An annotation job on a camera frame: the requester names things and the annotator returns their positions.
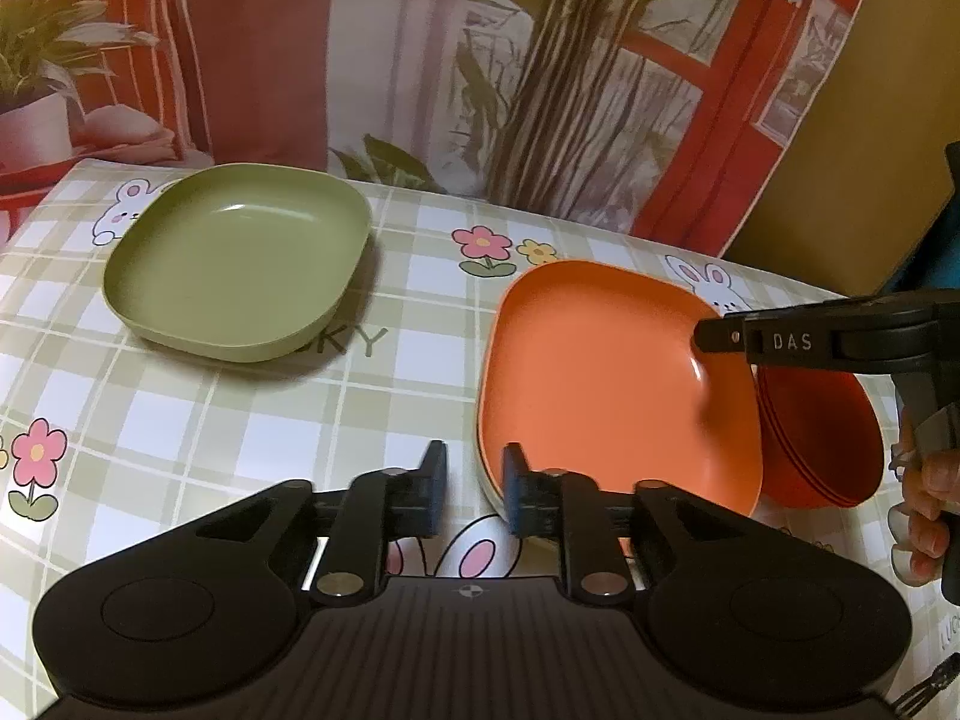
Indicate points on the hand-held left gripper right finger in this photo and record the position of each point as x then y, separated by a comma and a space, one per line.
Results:
516, 499

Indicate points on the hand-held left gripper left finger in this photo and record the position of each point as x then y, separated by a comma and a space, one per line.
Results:
435, 499

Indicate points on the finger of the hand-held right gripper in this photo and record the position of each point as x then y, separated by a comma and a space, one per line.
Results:
787, 341

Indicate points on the red bowl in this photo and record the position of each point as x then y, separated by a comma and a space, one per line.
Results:
796, 476
784, 481
844, 435

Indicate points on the orange square plate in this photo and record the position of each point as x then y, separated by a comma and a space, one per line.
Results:
600, 390

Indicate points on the green square plate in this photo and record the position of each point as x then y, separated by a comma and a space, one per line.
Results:
232, 255

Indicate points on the person's right hand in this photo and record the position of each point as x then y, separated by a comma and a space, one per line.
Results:
934, 487

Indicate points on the teal curtain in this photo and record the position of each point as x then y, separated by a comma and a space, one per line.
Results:
926, 270

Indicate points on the wooden panel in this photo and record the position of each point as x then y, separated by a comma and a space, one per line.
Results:
862, 165

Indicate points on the checked bunny tablecloth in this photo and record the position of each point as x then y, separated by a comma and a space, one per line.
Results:
225, 427

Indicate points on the printed room backdrop cloth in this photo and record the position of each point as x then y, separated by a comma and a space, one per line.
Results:
300, 52

